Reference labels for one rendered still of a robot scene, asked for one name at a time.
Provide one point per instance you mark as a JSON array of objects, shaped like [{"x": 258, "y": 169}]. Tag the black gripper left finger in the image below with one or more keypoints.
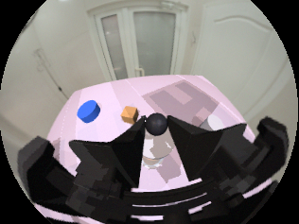
[{"x": 125, "y": 152}]

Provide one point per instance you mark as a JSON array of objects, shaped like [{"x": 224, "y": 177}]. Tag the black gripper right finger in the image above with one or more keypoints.
[{"x": 198, "y": 146}]

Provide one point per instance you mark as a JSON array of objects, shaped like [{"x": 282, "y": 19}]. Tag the blue short cylinder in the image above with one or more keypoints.
[{"x": 88, "y": 111}]

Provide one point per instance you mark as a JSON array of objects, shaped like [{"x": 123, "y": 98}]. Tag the glass french press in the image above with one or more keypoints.
[{"x": 158, "y": 141}]

